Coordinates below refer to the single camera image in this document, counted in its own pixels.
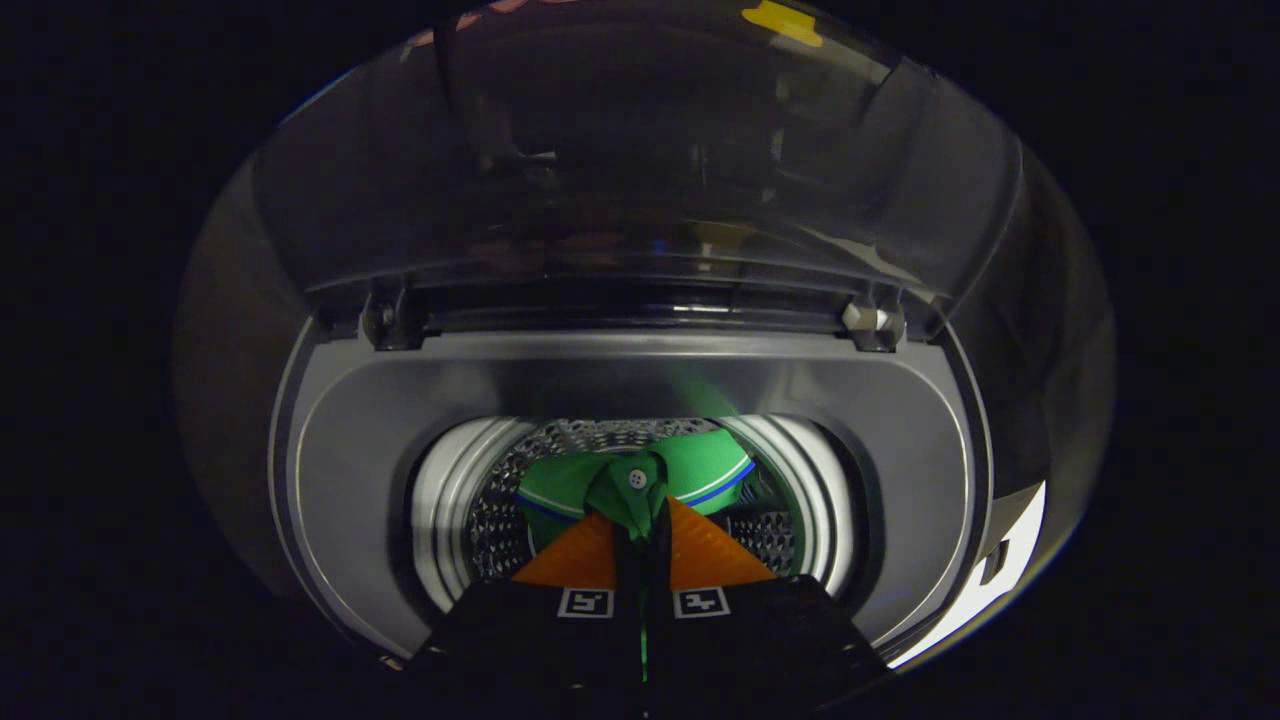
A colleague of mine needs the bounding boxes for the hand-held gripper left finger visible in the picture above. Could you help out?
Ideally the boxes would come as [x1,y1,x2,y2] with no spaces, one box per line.
[415,510,647,717]

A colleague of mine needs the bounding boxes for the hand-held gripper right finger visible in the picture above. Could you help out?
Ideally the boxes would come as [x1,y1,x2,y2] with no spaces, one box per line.
[646,497,891,717]

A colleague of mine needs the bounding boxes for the green polo shirt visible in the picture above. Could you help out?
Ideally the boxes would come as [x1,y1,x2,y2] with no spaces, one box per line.
[517,430,758,556]

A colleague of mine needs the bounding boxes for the grey washing machine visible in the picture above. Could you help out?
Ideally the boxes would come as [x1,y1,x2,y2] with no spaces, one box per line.
[270,300,1001,671]

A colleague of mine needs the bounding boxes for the white black-patterned board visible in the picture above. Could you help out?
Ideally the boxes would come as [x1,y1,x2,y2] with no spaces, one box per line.
[890,480,1048,669]

